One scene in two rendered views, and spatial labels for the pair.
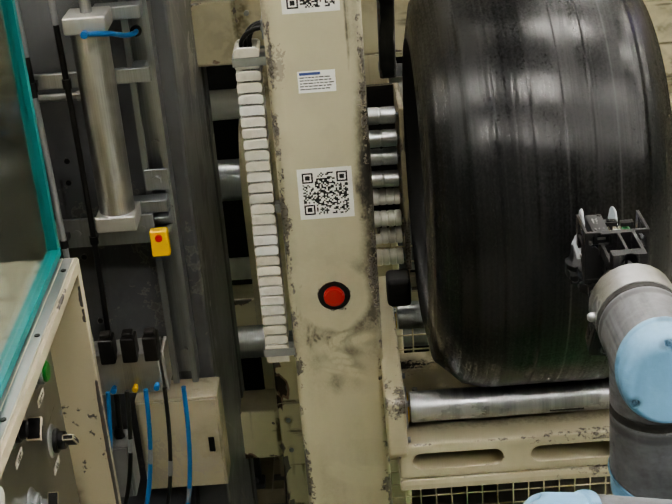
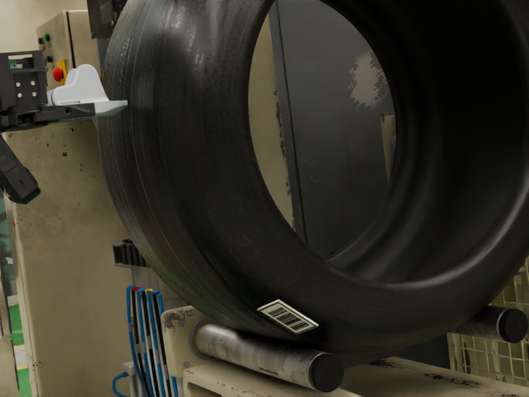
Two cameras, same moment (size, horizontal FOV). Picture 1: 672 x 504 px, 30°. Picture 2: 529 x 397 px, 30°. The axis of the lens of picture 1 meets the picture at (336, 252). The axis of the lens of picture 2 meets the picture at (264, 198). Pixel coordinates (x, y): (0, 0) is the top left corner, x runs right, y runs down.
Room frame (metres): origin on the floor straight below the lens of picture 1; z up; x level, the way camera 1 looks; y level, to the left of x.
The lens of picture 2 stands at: (0.97, -1.40, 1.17)
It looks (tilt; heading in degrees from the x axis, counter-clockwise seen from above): 3 degrees down; 62
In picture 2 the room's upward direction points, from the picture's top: 7 degrees counter-clockwise
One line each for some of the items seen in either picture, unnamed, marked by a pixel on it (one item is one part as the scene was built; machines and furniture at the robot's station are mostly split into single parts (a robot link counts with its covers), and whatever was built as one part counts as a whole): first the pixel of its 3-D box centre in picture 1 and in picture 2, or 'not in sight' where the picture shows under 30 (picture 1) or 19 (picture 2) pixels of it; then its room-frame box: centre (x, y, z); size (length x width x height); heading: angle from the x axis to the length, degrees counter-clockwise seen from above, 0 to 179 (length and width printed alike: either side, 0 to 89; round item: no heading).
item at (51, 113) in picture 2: not in sight; (53, 113); (1.29, -0.33, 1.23); 0.09 x 0.05 x 0.02; 179
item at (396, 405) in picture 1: (390, 359); (287, 319); (1.68, -0.07, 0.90); 0.40 x 0.03 x 0.10; 179
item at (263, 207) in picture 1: (266, 207); not in sight; (1.63, 0.09, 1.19); 0.05 x 0.04 x 0.48; 179
